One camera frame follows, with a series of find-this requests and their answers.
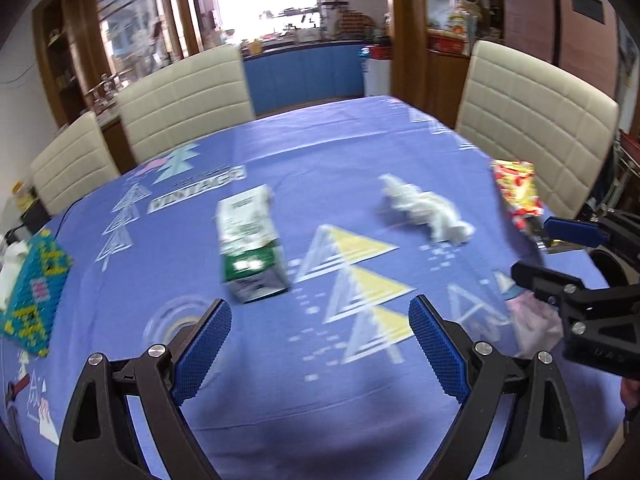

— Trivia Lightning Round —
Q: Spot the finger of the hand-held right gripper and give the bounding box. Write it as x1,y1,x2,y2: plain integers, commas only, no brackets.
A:
544,211,640,249
511,261,640,337

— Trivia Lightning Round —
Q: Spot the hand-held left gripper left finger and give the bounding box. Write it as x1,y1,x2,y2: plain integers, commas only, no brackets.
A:
55,298,233,480

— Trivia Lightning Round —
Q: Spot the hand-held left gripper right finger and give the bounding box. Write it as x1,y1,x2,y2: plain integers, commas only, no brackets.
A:
408,295,586,480

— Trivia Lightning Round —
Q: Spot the red yellow snack wrapper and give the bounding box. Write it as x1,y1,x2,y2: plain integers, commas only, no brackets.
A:
490,159,548,249

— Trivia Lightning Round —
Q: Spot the person's right hand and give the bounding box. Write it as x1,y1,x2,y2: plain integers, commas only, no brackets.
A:
620,377,640,428

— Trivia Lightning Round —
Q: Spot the green white milk carton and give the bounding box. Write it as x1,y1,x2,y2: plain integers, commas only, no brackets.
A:
214,184,292,305

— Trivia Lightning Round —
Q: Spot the blue printed tablecloth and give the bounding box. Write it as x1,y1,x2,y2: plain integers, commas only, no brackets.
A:
0,95,631,480

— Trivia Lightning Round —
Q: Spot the cream padded chair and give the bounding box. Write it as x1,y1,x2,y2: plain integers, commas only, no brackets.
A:
116,44,257,165
455,40,621,220
29,111,121,217

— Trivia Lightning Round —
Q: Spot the crumpled white tissue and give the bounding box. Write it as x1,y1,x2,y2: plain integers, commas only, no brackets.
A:
377,174,476,247

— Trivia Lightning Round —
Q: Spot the teal beaded tissue box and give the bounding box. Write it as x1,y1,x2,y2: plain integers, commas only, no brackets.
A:
0,230,73,358

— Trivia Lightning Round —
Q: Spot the white tissue sheet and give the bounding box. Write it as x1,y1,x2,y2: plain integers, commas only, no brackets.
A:
0,241,32,313

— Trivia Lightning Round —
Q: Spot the small black box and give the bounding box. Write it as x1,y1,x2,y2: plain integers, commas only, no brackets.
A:
20,204,52,234

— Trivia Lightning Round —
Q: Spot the yellow bottle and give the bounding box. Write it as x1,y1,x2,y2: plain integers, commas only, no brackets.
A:
12,182,37,211

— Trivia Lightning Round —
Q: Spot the white bin red lid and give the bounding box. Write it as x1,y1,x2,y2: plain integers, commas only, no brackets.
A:
361,45,393,98

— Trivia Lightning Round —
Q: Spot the wooden shelf with goods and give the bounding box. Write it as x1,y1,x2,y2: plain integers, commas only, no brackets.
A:
425,0,506,56

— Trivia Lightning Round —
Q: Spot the wooden pillar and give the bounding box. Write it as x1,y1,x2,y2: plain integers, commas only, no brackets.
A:
390,0,429,111

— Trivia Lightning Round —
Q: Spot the blue counter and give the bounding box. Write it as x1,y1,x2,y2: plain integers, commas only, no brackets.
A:
242,42,368,116

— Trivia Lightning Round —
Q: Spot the wooden glass display cabinet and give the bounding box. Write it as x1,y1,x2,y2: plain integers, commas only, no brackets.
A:
32,0,201,128

